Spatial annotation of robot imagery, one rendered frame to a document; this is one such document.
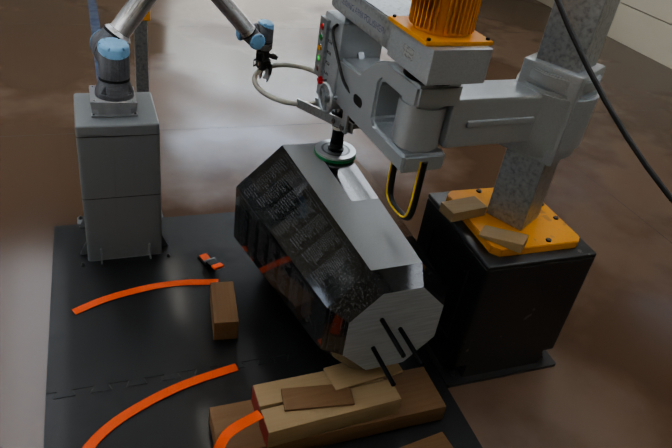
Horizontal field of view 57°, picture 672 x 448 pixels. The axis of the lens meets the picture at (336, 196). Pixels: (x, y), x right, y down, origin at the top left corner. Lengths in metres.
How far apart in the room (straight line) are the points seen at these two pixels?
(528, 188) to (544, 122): 0.35
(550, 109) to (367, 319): 1.13
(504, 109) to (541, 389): 1.52
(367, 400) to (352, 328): 0.40
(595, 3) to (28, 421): 2.82
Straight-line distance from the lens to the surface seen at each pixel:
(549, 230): 3.07
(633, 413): 3.55
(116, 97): 3.29
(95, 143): 3.28
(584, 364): 3.65
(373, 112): 2.60
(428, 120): 2.36
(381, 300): 2.46
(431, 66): 2.16
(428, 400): 2.98
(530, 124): 2.69
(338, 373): 2.83
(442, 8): 2.22
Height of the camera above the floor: 2.33
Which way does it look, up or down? 32 degrees down
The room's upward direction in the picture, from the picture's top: 9 degrees clockwise
